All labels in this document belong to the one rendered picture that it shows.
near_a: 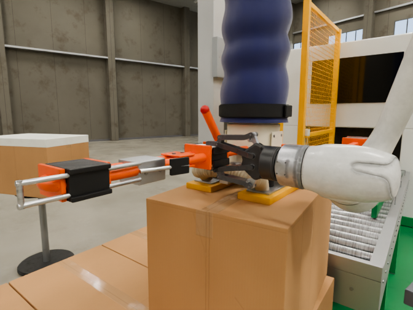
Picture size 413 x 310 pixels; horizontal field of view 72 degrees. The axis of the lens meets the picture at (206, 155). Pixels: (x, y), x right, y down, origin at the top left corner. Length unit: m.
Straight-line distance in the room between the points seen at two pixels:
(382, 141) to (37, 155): 1.96
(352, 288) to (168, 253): 0.83
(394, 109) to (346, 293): 0.89
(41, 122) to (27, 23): 3.54
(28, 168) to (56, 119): 10.45
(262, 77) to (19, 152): 1.81
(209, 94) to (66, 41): 11.02
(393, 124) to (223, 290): 0.54
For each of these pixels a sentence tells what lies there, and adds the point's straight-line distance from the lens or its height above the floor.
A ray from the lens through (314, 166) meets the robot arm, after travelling 0.56.
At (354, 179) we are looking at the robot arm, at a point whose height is 1.08.
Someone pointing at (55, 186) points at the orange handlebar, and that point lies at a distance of 0.47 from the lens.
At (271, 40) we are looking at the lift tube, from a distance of 0.88.
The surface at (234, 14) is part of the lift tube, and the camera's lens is 0.91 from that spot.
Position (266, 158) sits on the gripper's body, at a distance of 0.61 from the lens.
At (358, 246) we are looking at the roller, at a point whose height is 0.54.
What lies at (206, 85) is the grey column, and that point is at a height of 1.41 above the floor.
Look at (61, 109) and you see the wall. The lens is 12.70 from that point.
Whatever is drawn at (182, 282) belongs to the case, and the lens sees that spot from 0.83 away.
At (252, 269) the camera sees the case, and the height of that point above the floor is 0.84.
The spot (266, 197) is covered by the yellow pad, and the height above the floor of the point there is 0.97.
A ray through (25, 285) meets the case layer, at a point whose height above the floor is 0.54.
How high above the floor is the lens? 1.19
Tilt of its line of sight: 8 degrees down
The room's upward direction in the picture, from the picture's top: straight up
